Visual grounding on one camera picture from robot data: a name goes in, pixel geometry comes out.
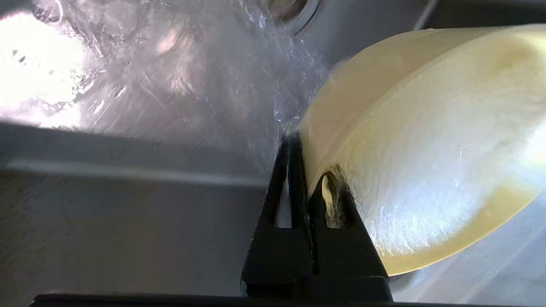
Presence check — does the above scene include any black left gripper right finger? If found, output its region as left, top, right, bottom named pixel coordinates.
left=306, top=164, right=393, bottom=299

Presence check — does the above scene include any yellow-green bowl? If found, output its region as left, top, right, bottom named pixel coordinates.
left=299, top=25, right=546, bottom=277

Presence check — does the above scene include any metal sink drain strainer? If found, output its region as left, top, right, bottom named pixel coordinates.
left=260, top=0, right=321, bottom=35

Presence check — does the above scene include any stainless steel sink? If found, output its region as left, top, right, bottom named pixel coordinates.
left=0, top=0, right=546, bottom=304

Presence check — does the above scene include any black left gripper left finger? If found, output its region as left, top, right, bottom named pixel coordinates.
left=241, top=134, right=315, bottom=298

